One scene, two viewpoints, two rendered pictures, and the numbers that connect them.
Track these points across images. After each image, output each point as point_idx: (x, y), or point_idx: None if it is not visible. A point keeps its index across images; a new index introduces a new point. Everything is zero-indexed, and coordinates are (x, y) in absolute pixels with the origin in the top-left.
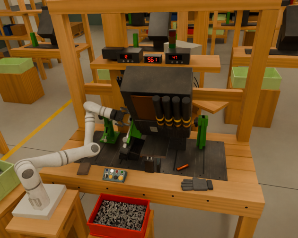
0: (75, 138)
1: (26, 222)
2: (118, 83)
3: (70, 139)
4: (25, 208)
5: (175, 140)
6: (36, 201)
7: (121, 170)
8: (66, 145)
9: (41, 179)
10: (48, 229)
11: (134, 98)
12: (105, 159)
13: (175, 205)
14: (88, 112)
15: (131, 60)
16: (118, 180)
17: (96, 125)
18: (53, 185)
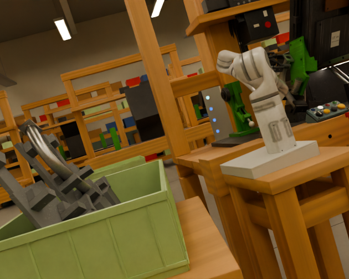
0: (193, 155)
1: (289, 168)
2: None
3: (186, 158)
4: (263, 159)
5: (342, 85)
6: (287, 121)
7: (333, 101)
8: (192, 158)
9: (214, 177)
10: (339, 151)
11: None
12: None
13: None
14: (227, 67)
15: (247, 0)
16: (340, 110)
17: (199, 148)
18: (258, 149)
